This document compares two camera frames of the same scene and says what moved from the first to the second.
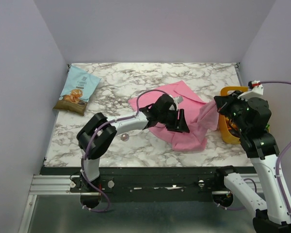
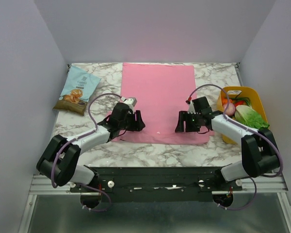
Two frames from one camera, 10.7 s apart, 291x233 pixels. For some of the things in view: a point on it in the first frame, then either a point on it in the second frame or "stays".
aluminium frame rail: x=60 y=185 stays
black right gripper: x=225 y=104 → x=189 y=120
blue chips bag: x=79 y=87 stays
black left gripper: x=183 y=126 → x=139 y=124
